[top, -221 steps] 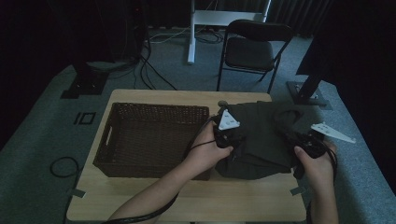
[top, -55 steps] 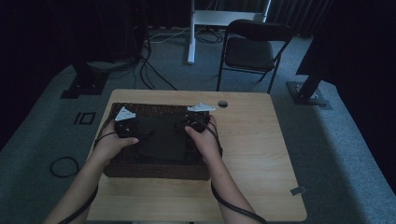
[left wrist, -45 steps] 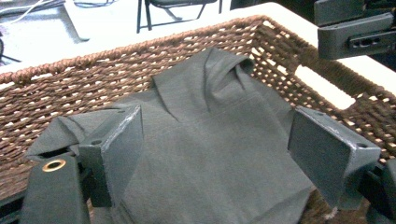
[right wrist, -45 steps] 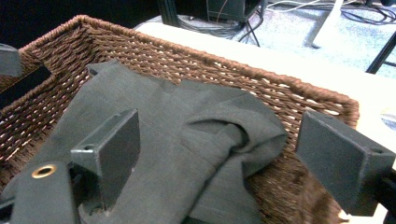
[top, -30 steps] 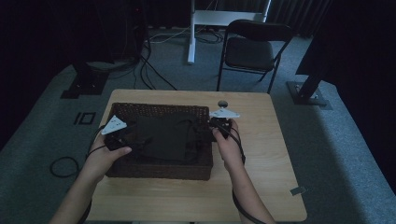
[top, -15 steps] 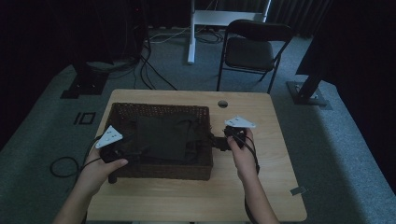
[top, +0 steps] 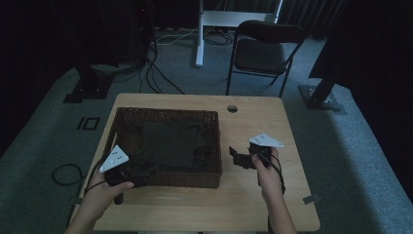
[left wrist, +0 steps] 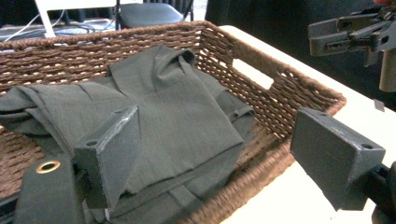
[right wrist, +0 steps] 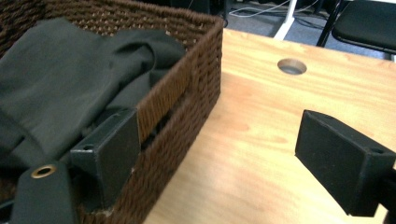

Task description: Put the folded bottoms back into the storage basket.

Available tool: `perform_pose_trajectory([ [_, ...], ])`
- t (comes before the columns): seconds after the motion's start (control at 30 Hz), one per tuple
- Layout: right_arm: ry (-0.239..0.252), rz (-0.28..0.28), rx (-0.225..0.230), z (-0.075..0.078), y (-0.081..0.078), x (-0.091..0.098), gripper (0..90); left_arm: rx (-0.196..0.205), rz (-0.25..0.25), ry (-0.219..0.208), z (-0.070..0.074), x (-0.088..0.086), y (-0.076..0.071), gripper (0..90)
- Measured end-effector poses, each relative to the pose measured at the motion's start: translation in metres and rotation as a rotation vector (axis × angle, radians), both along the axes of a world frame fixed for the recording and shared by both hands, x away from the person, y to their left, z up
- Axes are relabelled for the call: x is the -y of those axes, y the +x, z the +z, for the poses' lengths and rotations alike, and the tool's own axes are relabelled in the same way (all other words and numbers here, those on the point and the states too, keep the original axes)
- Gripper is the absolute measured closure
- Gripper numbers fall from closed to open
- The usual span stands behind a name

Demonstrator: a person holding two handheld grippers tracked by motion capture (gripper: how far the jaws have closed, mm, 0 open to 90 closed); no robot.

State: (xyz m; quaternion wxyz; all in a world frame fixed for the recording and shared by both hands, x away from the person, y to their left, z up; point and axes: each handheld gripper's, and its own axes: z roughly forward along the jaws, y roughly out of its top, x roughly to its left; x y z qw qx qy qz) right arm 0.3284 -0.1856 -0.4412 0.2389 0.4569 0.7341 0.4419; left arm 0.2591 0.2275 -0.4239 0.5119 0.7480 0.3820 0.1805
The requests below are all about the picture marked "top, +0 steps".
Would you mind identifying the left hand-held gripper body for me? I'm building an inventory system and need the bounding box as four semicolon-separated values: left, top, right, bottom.
98;144;151;206

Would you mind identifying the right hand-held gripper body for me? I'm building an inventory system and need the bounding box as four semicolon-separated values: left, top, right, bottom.
247;132;284;169

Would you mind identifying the dark cloth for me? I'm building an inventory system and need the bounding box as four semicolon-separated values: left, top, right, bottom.
141;117;211;170

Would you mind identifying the brown wicker basket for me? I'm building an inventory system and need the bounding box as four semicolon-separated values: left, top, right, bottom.
102;106;224;189

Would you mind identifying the person's right hand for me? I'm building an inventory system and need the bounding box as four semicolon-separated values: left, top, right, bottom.
250;146;286;198

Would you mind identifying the person's left hand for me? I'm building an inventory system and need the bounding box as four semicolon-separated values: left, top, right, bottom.
83;171;135;218

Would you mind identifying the grey tape strip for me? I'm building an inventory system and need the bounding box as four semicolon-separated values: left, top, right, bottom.
302;193;321;206

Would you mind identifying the black stand with bolted base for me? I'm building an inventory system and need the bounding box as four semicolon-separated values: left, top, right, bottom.
298;48;346;113

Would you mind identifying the black stand with square base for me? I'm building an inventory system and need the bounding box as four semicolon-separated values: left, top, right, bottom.
62;61;115;104

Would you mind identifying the black folding chair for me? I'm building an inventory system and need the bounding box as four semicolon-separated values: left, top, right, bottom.
225;19;307;99

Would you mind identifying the white metal stand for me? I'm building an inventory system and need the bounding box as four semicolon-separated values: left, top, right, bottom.
195;0;284;68

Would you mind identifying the dark curtain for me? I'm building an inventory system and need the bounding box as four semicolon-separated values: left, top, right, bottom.
280;0;349;41

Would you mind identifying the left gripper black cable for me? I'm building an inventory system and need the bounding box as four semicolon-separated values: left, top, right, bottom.
84;155;112;197

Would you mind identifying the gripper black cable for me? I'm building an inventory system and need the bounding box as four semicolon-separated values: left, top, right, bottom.
258;151;287;197
84;155;112;197

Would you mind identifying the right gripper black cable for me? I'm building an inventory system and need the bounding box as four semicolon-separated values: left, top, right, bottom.
258;151;287;197

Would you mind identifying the looped black cable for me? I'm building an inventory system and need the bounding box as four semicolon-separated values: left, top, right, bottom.
51;163;86;187

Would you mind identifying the bundle of black floor cables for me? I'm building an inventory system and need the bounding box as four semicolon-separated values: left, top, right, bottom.
128;6;187;96

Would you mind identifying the white floor cable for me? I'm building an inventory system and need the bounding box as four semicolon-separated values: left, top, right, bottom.
155;27;201;47

